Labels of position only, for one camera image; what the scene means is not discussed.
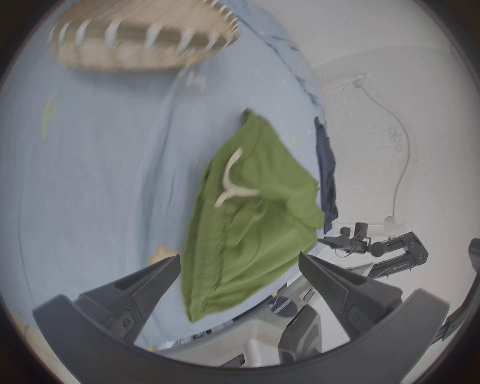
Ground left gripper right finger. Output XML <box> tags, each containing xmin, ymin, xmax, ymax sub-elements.
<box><xmin>299</xmin><ymin>252</ymin><xmax>404</xmax><ymax>340</ymax></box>

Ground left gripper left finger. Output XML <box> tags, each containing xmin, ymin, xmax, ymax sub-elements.
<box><xmin>77</xmin><ymin>254</ymin><xmax>181</xmax><ymax>344</ymax></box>

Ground green shorts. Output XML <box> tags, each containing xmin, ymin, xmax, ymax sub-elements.
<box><xmin>180</xmin><ymin>109</ymin><xmax>326</xmax><ymax>324</ymax></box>

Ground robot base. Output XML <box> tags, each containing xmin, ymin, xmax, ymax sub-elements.
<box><xmin>148</xmin><ymin>262</ymin><xmax>376</xmax><ymax>370</ymax></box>

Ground dark blue garment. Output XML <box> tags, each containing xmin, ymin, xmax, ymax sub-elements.
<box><xmin>314</xmin><ymin>116</ymin><xmax>339</xmax><ymax>234</ymax></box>

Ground bed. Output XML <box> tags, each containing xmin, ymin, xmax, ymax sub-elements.
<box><xmin>0</xmin><ymin>0</ymin><xmax>413</xmax><ymax>353</ymax></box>

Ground round woven basket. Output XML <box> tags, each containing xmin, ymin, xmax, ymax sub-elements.
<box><xmin>49</xmin><ymin>0</ymin><xmax>242</xmax><ymax>72</ymax></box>

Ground pale blue quilt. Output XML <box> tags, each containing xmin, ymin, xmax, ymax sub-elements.
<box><xmin>240</xmin><ymin>0</ymin><xmax>327</xmax><ymax>113</ymax></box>

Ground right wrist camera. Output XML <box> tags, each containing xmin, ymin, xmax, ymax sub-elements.
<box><xmin>339</xmin><ymin>222</ymin><xmax>370</xmax><ymax>241</ymax></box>

